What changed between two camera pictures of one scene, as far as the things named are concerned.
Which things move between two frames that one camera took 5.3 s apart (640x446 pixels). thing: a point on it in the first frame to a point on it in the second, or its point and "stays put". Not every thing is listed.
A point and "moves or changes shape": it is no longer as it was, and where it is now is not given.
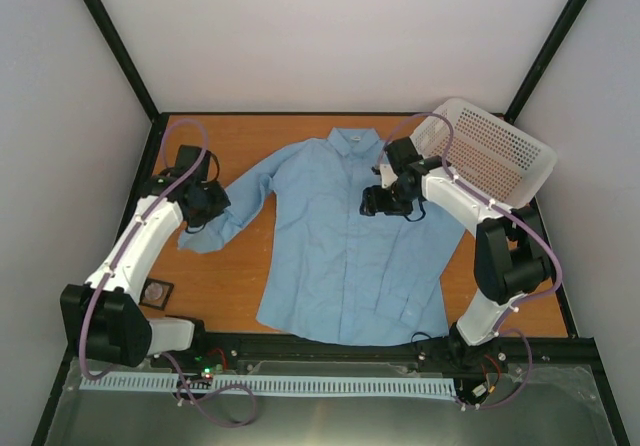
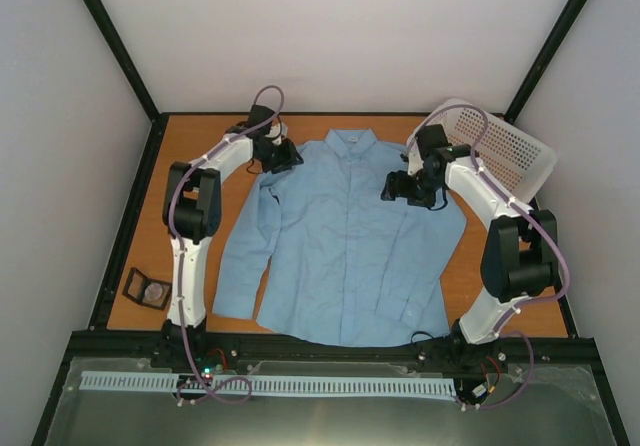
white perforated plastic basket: x=496 y=158 stays put
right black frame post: x=554 y=41 stays put
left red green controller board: x=207 y=362 stays put
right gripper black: x=374 y=204 to x=395 y=188
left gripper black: x=220 y=202 to x=286 y=159
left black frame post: x=111 y=32 stays put
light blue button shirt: x=333 y=275 moves or changes shape
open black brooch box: x=156 y=294 stays put
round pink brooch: x=153 y=291 stays put
